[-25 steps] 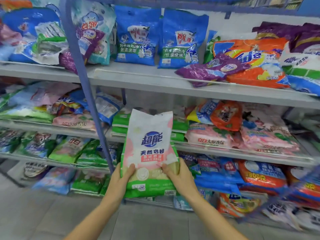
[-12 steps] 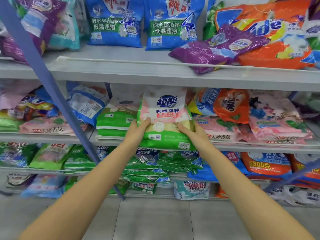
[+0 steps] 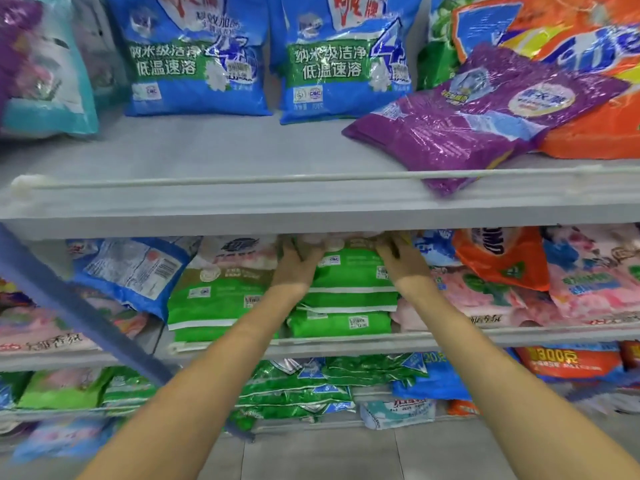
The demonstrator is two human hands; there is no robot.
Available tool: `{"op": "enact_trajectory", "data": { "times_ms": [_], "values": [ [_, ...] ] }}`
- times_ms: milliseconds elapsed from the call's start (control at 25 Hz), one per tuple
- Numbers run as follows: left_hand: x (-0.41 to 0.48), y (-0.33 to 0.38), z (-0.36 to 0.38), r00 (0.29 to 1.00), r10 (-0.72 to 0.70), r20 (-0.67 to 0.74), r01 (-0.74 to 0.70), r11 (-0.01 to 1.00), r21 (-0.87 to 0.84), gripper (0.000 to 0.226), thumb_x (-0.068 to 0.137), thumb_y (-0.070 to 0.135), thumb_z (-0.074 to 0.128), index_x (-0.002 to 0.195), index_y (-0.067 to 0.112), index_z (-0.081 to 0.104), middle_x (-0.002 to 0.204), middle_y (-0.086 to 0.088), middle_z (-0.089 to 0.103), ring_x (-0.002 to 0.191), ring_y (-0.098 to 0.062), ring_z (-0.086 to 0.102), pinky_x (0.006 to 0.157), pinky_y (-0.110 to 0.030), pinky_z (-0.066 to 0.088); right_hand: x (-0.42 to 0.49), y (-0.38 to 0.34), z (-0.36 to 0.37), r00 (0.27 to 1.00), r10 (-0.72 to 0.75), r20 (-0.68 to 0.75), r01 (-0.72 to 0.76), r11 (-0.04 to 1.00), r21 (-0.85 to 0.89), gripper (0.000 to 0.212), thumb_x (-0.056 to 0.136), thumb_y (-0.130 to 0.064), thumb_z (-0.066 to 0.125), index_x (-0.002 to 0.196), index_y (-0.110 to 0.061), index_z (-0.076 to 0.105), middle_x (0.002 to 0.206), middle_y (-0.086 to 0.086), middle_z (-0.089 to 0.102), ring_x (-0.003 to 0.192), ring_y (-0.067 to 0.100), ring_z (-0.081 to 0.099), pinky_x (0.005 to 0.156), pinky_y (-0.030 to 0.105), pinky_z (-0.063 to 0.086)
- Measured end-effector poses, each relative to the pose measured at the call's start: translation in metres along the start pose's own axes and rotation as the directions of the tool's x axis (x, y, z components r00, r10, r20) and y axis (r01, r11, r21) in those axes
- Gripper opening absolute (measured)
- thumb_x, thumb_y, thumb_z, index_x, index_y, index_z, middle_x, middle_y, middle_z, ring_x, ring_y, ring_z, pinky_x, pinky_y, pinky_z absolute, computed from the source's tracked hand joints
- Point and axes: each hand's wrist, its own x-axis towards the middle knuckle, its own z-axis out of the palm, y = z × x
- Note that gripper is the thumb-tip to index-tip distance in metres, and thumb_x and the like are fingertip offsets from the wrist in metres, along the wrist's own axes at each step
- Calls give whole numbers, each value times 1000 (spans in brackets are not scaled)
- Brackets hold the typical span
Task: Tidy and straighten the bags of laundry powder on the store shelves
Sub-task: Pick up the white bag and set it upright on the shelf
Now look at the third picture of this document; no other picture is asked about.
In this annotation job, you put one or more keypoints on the blue detergent bag green band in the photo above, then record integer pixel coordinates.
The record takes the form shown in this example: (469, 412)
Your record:
(340, 65)
(190, 65)

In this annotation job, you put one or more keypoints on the person's right hand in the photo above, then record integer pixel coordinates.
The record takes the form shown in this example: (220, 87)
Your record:
(405, 263)

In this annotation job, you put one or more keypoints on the person's left hand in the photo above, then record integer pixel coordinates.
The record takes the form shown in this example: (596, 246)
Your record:
(298, 273)

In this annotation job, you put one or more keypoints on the pile of pink detergent bags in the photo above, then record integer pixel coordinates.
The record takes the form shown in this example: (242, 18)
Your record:
(590, 285)

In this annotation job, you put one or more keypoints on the grey shelf with blue frame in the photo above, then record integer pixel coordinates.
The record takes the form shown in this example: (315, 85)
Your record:
(200, 155)

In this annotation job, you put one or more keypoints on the person's left forearm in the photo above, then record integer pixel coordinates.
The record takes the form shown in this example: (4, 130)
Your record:
(200, 385)

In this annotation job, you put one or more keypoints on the purple detergent bag white label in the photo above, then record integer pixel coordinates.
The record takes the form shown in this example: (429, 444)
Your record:
(450, 125)
(14, 35)

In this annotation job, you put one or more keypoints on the person's right forearm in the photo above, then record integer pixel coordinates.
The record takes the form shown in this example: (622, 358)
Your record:
(510, 385)

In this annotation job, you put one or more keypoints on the stack of green bags below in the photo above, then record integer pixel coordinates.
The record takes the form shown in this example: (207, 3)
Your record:
(220, 295)

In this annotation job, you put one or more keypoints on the plain blue detergent bag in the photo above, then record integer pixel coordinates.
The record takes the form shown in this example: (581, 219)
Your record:
(440, 380)

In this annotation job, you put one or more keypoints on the teal Baimao bag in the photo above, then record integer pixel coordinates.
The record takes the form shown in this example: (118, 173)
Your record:
(50, 90)

